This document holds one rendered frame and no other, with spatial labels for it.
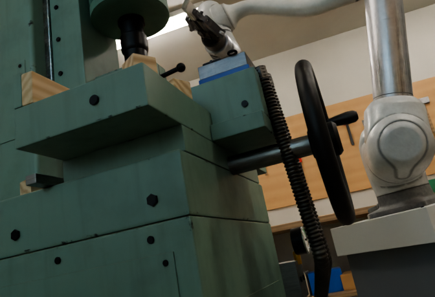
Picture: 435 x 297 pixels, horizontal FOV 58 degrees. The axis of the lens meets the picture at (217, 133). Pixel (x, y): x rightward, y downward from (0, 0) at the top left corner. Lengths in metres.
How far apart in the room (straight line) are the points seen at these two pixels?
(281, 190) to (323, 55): 1.51
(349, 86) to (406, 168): 3.28
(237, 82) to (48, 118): 0.32
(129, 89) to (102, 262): 0.24
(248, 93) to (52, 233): 0.38
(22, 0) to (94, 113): 0.54
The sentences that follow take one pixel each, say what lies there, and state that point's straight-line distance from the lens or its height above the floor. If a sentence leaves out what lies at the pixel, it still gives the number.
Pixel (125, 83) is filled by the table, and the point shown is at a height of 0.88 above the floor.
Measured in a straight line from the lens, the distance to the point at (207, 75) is 0.74.
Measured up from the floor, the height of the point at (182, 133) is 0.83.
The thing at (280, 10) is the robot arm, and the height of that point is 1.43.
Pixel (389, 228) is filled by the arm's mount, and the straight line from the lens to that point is 1.14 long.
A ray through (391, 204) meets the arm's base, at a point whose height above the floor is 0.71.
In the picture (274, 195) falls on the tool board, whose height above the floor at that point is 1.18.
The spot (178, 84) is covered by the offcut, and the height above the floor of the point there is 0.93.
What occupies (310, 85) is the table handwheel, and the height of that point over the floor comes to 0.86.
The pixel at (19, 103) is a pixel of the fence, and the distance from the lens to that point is 0.62.
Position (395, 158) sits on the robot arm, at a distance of 1.02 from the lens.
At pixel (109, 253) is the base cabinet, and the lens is 0.57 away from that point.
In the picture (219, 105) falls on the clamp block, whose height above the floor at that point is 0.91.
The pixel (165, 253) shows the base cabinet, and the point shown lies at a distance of 0.52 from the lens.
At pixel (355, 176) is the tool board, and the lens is 4.04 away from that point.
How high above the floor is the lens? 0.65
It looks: 18 degrees up
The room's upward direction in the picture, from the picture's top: 11 degrees counter-clockwise
